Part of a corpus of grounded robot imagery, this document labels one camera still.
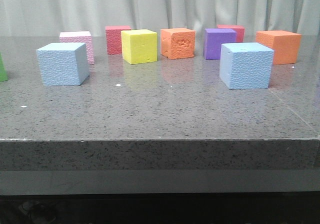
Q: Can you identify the light blue foam block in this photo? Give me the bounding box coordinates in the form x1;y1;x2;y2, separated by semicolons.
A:
219;42;274;89
36;42;90;86

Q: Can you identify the yellow foam block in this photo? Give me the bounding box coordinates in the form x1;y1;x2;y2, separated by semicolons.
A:
121;29;158;64

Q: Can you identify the orange foam block dented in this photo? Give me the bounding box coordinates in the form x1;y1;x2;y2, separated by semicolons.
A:
160;28;196;59

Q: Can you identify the red foam block left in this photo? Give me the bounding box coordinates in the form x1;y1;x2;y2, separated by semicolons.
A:
105;25;131;55

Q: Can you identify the red foam block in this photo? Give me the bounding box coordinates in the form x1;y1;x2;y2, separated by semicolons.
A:
105;25;131;55
216;24;245;42

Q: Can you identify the purple foam block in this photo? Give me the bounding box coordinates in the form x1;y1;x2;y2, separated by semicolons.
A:
203;28;237;60

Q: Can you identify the pink foam block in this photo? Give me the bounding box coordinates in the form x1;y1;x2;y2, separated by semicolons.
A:
59;31;95;64

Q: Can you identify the red foam block right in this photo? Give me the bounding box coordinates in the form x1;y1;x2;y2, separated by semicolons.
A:
216;24;245;42

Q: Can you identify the orange foam block right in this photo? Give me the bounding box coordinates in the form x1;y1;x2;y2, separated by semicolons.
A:
255;30;302;65

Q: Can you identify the green foam block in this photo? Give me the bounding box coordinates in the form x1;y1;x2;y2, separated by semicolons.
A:
0;54;8;82

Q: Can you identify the grey curtain backdrop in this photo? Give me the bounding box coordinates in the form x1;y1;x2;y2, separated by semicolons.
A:
0;0;320;36

